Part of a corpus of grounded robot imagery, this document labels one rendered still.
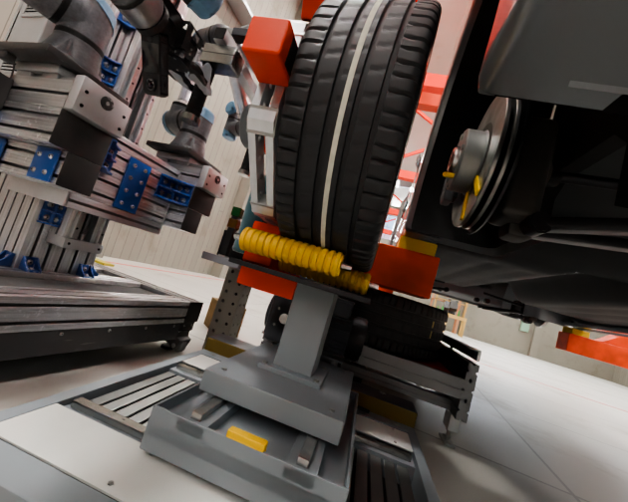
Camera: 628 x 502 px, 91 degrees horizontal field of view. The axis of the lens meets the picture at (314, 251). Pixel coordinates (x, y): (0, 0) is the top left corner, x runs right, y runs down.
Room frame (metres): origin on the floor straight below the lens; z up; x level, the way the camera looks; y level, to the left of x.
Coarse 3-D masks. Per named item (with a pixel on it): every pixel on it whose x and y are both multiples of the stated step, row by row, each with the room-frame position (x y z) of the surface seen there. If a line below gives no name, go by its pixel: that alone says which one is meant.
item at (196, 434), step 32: (160, 416) 0.57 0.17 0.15; (192, 416) 0.57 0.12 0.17; (224, 416) 0.63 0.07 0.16; (256, 416) 0.69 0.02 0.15; (352, 416) 0.85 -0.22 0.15; (160, 448) 0.57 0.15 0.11; (192, 448) 0.56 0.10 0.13; (224, 448) 0.54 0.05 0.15; (256, 448) 0.53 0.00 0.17; (288, 448) 0.61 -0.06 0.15; (320, 448) 0.60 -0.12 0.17; (352, 448) 0.63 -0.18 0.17; (224, 480) 0.54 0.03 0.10; (256, 480) 0.53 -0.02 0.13; (288, 480) 0.52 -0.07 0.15; (320, 480) 0.51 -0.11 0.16
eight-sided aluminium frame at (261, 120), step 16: (304, 32) 0.59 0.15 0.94; (256, 96) 0.60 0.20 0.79; (256, 112) 0.60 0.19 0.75; (272, 112) 0.59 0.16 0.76; (256, 128) 0.61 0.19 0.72; (272, 128) 0.60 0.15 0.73; (256, 144) 0.64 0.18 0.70; (272, 144) 0.62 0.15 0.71; (256, 160) 0.66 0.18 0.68; (272, 160) 0.64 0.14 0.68; (256, 176) 0.68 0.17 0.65; (272, 176) 0.67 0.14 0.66; (256, 192) 0.71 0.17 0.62; (272, 192) 0.70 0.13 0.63; (256, 208) 0.74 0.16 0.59; (272, 208) 0.72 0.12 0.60; (272, 224) 0.87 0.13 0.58
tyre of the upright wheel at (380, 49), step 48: (336, 0) 0.55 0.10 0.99; (384, 0) 0.54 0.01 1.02; (432, 0) 0.54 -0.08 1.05; (336, 48) 0.51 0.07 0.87; (384, 48) 0.49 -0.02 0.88; (432, 48) 0.70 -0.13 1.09; (288, 96) 0.53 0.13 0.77; (336, 96) 0.52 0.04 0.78; (384, 96) 0.50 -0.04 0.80; (288, 144) 0.56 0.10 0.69; (384, 144) 0.51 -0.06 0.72; (288, 192) 0.61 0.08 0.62; (336, 192) 0.58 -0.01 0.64; (384, 192) 0.55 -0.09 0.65; (336, 240) 0.67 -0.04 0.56
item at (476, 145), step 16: (496, 112) 0.64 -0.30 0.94; (512, 112) 0.59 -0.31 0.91; (480, 128) 0.76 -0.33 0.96; (496, 128) 0.61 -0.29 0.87; (512, 128) 0.57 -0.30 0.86; (464, 144) 0.67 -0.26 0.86; (480, 144) 0.65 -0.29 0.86; (496, 144) 0.58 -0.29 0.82; (512, 144) 0.56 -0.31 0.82; (464, 160) 0.66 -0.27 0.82; (480, 160) 0.65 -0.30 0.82; (496, 160) 0.58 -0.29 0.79; (464, 176) 0.68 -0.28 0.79; (480, 176) 0.64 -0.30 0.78; (496, 176) 0.59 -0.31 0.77; (464, 192) 0.73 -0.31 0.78; (480, 192) 0.61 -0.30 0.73; (480, 208) 0.65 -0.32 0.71; (464, 224) 0.71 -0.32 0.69
